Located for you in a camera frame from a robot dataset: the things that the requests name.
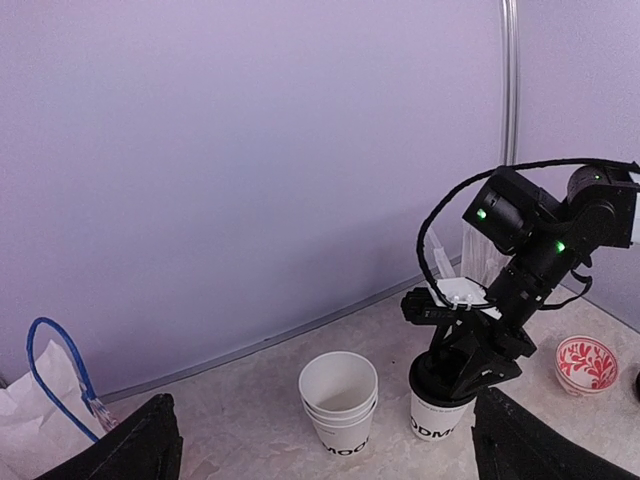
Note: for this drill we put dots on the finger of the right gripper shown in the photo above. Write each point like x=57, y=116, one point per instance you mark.
x=441, y=355
x=483, y=369

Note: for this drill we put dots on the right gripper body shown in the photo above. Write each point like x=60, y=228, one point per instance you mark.
x=481, y=339

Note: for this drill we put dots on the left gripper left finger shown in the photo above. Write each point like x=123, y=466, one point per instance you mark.
x=146, y=445

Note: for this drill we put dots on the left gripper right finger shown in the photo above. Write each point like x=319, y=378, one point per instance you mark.
x=511, y=443

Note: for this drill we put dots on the white paper coffee cup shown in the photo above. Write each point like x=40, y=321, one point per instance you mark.
x=433, y=419

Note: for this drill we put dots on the black coffee cup lid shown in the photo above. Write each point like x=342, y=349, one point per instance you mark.
x=432, y=384

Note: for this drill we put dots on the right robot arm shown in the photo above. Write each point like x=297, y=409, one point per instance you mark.
x=548, y=217

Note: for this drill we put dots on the bundle of wrapped white straws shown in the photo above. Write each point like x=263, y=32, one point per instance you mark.
x=480, y=260

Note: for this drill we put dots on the red floral bowl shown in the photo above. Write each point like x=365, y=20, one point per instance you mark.
x=584, y=366

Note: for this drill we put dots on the blue checkered paper bag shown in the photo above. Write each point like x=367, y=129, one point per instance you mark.
x=52, y=413

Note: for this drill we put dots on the stack of white paper cups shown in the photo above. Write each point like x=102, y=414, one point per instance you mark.
x=339, y=393

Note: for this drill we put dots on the right aluminium corner post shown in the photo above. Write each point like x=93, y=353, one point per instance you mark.
x=511, y=80

